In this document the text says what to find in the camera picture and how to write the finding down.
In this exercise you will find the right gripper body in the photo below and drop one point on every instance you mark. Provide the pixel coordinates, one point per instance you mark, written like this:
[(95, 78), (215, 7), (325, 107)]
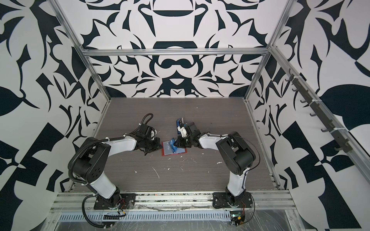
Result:
[(187, 142)]

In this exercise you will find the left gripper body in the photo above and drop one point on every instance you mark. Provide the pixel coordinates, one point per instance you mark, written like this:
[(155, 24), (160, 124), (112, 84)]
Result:
[(152, 145)]

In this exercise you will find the red card holder wallet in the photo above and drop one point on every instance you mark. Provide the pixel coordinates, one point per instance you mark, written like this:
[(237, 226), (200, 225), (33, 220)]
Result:
[(168, 149)]

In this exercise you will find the blue card stand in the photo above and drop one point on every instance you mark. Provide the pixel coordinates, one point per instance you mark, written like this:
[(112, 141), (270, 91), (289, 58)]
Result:
[(178, 128)]

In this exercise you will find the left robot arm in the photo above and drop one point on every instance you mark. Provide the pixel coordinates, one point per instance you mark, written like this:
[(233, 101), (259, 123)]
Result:
[(87, 165)]

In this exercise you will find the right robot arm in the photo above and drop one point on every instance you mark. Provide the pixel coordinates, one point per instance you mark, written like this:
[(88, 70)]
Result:
[(235, 151)]

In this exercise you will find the right base electronics board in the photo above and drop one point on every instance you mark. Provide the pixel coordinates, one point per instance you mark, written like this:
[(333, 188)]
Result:
[(237, 218)]

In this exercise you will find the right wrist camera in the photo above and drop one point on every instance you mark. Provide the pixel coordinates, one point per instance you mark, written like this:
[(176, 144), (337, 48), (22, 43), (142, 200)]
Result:
[(182, 131)]

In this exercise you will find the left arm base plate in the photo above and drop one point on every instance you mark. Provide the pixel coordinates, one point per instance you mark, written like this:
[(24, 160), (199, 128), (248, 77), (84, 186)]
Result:
[(122, 200)]

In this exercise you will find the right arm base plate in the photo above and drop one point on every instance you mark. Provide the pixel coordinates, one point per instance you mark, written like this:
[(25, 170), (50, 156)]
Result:
[(228, 200)]

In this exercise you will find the white vented cable duct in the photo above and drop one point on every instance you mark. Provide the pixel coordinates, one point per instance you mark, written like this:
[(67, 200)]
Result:
[(163, 216)]

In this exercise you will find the aluminium front rail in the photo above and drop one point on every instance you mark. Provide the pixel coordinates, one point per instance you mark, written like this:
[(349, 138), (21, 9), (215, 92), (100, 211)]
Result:
[(177, 201)]

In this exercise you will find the wall hook rail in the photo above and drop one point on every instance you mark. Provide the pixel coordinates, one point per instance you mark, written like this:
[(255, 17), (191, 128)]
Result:
[(320, 110)]

